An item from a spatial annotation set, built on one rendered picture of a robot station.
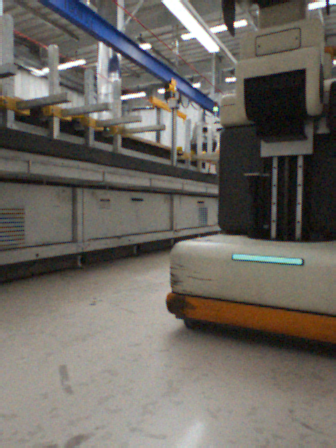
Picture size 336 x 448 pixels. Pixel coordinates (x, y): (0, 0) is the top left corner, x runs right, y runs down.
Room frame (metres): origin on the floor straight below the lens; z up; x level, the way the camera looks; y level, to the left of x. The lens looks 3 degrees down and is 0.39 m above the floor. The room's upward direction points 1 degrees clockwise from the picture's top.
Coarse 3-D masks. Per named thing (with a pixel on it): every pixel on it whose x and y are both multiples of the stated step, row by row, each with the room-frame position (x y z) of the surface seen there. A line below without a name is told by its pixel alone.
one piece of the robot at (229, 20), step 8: (224, 0) 0.98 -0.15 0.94; (232, 0) 1.04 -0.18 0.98; (240, 0) 1.03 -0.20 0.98; (248, 0) 1.03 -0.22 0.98; (256, 0) 1.01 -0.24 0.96; (264, 0) 1.00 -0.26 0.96; (272, 0) 1.00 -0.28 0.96; (280, 0) 1.00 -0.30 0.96; (288, 0) 1.00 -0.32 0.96; (328, 0) 0.90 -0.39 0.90; (224, 8) 0.98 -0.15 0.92; (232, 8) 1.04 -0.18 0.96; (240, 8) 1.07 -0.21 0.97; (248, 8) 1.06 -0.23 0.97; (328, 8) 0.91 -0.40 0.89; (224, 16) 0.99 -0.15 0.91; (232, 16) 1.04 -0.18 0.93; (232, 24) 1.04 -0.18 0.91; (232, 32) 1.04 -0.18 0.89
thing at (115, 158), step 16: (0, 128) 1.40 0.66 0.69; (0, 144) 1.40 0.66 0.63; (16, 144) 1.46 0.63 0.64; (32, 144) 1.53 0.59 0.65; (48, 144) 1.61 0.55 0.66; (64, 144) 1.70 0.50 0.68; (80, 144) 1.80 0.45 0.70; (80, 160) 1.82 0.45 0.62; (96, 160) 1.91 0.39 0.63; (112, 160) 2.03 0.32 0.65; (128, 160) 2.17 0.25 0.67; (144, 160) 2.33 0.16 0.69; (176, 176) 2.77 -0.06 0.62; (192, 176) 3.01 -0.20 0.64; (208, 176) 3.34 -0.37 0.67
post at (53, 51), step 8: (48, 48) 1.69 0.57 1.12; (56, 48) 1.69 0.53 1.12; (48, 56) 1.69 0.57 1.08; (56, 56) 1.69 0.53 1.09; (48, 64) 1.69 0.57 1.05; (56, 64) 1.69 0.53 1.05; (48, 72) 1.69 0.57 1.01; (56, 72) 1.69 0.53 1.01; (48, 80) 1.69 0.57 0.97; (56, 80) 1.69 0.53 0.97; (56, 88) 1.69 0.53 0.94; (56, 120) 1.69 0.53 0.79; (56, 128) 1.69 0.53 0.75
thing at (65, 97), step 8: (48, 96) 1.40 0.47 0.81; (56, 96) 1.38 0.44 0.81; (64, 96) 1.36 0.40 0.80; (72, 96) 1.38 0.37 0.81; (24, 104) 1.46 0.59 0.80; (32, 104) 1.44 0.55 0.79; (40, 104) 1.42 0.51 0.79; (48, 104) 1.42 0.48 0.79; (56, 104) 1.42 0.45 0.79; (0, 112) 1.54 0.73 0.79
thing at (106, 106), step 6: (108, 102) 1.58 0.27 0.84; (72, 108) 1.67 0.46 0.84; (78, 108) 1.65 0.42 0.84; (84, 108) 1.64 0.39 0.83; (90, 108) 1.62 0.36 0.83; (96, 108) 1.60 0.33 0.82; (102, 108) 1.59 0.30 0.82; (108, 108) 1.58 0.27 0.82; (42, 114) 1.76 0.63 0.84; (66, 114) 1.69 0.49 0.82; (72, 114) 1.68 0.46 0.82; (78, 114) 1.68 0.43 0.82; (42, 120) 1.78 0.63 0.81
